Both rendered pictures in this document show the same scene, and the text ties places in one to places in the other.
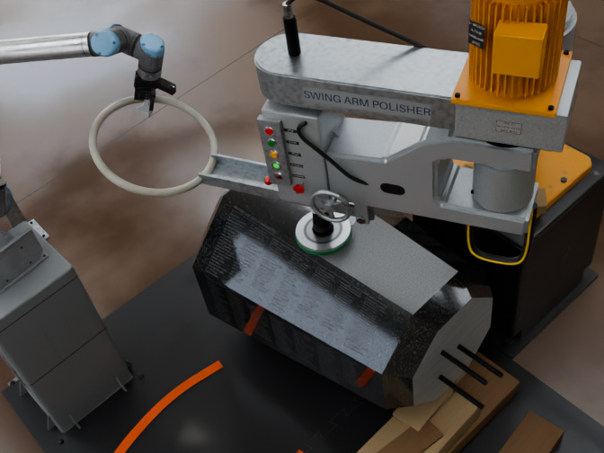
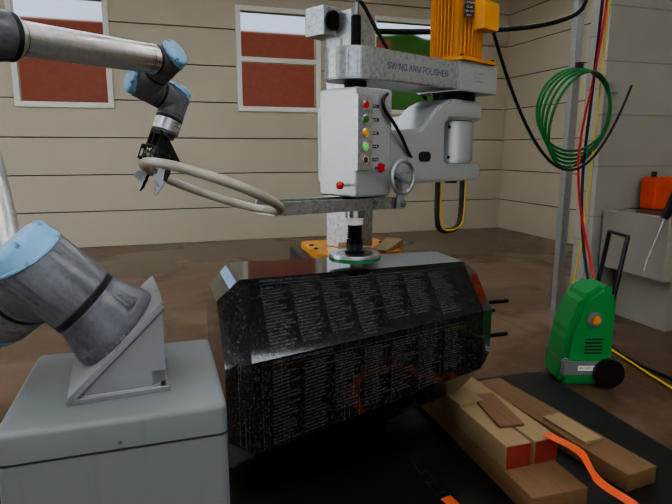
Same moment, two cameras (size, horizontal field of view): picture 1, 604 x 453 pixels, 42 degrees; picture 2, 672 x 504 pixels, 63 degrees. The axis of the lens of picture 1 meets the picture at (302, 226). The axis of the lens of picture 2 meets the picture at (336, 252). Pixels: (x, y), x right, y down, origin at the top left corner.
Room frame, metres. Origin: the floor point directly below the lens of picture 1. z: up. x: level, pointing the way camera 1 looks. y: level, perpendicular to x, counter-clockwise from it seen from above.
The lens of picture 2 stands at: (1.39, 2.11, 1.33)
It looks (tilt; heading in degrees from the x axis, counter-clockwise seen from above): 11 degrees down; 288
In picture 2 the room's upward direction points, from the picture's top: straight up
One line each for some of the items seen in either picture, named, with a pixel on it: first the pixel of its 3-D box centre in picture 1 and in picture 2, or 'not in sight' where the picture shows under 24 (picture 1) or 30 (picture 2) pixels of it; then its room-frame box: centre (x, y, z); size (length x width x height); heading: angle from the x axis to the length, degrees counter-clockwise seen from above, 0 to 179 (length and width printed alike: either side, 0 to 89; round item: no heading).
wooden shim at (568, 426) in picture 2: not in sight; (571, 428); (1.10, -0.39, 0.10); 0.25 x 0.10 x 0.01; 131
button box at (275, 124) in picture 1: (275, 151); (363, 132); (1.96, 0.04, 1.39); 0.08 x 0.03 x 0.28; 61
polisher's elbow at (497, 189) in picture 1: (503, 171); (452, 142); (1.70, -0.65, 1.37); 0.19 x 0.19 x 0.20
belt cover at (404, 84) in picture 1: (405, 88); (412, 78); (1.85, -0.38, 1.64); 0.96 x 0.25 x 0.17; 61
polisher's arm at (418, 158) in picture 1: (420, 169); (419, 150); (1.82, -0.41, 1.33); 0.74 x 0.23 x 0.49; 61
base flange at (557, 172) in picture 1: (510, 166); (349, 248); (2.30, -0.91, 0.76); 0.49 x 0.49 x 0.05; 34
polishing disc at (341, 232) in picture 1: (323, 229); (354, 254); (2.03, -0.08, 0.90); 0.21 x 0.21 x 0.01
